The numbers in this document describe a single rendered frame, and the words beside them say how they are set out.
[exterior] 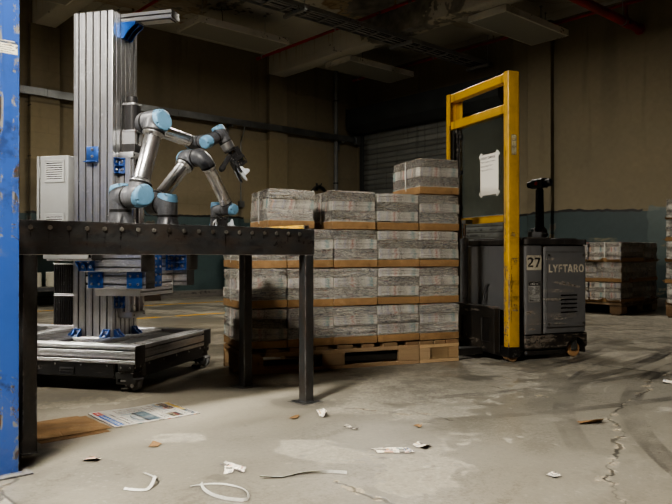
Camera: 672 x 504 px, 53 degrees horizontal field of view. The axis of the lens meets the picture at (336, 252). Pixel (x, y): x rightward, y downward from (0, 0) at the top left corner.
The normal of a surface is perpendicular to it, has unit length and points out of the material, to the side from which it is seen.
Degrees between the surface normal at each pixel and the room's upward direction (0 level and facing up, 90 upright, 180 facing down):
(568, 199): 90
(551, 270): 90
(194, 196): 90
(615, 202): 90
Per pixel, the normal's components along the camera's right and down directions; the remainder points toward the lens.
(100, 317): -0.26, 0.00
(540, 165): -0.75, 0.00
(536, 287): 0.38, 0.00
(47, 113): 0.66, 0.00
